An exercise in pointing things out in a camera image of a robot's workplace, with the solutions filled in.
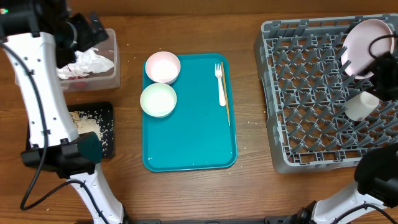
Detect white napkin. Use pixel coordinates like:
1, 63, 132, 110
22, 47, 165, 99
58, 47, 114, 80

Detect white paper cup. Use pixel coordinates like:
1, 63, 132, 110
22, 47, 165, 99
344, 91, 379, 121

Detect white round plate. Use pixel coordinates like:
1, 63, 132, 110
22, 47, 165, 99
341, 19, 393, 80

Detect red snack wrapper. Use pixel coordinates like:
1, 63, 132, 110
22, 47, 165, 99
65, 71, 89, 80

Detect pink bowl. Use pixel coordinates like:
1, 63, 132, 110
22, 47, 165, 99
144, 51, 181, 85

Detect white bowl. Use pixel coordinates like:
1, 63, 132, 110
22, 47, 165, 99
140, 83, 177, 118

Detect white plastic fork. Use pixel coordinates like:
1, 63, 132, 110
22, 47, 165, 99
215, 63, 226, 106

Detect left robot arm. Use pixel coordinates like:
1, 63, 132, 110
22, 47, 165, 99
1, 0, 130, 223

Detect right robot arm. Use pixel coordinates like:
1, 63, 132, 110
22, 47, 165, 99
284, 52, 397, 223

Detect grey dishwasher rack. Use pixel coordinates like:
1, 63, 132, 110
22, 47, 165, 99
254, 16, 397, 174

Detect clear plastic bin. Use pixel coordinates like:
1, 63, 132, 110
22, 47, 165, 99
59, 29, 120, 91

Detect black plastic tray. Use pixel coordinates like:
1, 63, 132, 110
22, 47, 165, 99
39, 100, 114, 159

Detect peanuts in pink bowl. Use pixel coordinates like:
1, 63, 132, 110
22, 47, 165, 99
69, 111, 81, 124

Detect spilled rice pile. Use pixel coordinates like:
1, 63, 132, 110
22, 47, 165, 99
75, 111, 109, 146

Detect wooden chopstick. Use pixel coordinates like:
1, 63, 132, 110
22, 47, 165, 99
221, 62, 231, 126

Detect teal plastic serving tray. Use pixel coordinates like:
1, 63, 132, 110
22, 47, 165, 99
142, 53, 238, 172

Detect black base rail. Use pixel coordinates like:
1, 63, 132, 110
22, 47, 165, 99
126, 215, 302, 224

